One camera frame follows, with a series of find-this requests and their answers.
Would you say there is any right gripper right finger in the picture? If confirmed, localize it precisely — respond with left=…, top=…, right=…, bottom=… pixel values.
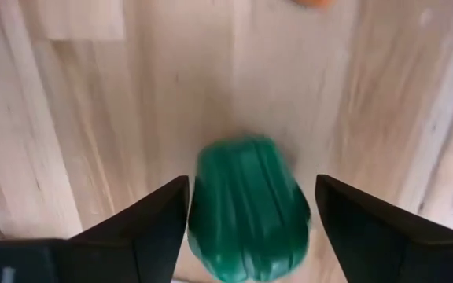
left=314, top=174, right=453, bottom=283

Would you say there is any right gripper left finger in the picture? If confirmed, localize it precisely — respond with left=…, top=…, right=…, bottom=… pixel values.
left=68, top=175, right=191, bottom=283

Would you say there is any green toy bell pepper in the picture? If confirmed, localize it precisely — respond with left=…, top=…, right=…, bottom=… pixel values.
left=186, top=133, right=313, bottom=283

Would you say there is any orange cloth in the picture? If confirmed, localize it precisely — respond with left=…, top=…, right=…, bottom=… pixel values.
left=289, top=0, right=336, bottom=9

